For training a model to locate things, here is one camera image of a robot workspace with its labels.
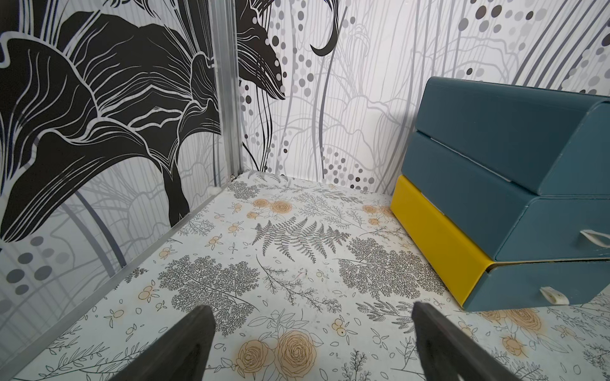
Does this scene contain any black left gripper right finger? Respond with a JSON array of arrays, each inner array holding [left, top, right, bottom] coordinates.
[[411, 302, 517, 380]]

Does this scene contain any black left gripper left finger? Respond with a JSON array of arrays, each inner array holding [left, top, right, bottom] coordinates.
[[113, 305, 216, 380]]

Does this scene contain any teal yellow drawer cabinet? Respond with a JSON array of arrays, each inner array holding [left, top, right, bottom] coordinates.
[[391, 77, 609, 312]]

